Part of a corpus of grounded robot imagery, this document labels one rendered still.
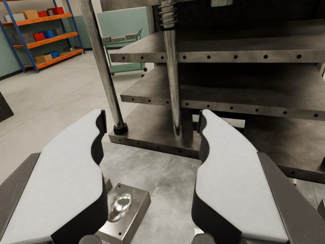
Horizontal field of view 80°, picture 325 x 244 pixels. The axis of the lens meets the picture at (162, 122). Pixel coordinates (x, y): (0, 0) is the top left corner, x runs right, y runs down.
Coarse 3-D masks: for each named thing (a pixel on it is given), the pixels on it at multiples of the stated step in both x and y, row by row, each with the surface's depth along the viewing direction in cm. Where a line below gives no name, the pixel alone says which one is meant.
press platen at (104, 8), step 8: (104, 0) 96; (112, 0) 95; (120, 0) 93; (128, 0) 92; (136, 0) 90; (144, 0) 89; (152, 0) 88; (176, 0) 84; (184, 0) 83; (104, 8) 98; (112, 8) 97; (120, 8) 95; (128, 8) 94
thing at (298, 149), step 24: (144, 120) 142; (168, 120) 138; (264, 120) 125; (288, 120) 122; (312, 120) 119; (144, 144) 122; (168, 144) 115; (192, 144) 113; (264, 144) 106; (288, 144) 104; (312, 144) 102; (288, 168) 92; (312, 168) 89
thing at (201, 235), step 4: (84, 236) 5; (88, 236) 5; (92, 236) 5; (96, 236) 5; (196, 236) 5; (200, 236) 5; (204, 236) 5; (208, 236) 5; (80, 240) 5; (84, 240) 5; (88, 240) 5; (92, 240) 5; (96, 240) 5; (100, 240) 5; (192, 240) 5; (196, 240) 5; (200, 240) 5; (204, 240) 5; (208, 240) 5; (212, 240) 5
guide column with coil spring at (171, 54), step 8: (168, 0) 78; (168, 8) 80; (168, 32) 85; (168, 40) 87; (176, 40) 88; (168, 48) 89; (176, 48) 89; (168, 56) 91; (176, 56) 91; (168, 64) 93; (176, 64) 93; (168, 72) 96; (176, 72) 95; (176, 80) 97; (176, 88) 99; (176, 96) 101; (176, 104) 103; (176, 112) 106; (176, 120) 109; (176, 128) 112; (176, 136) 115
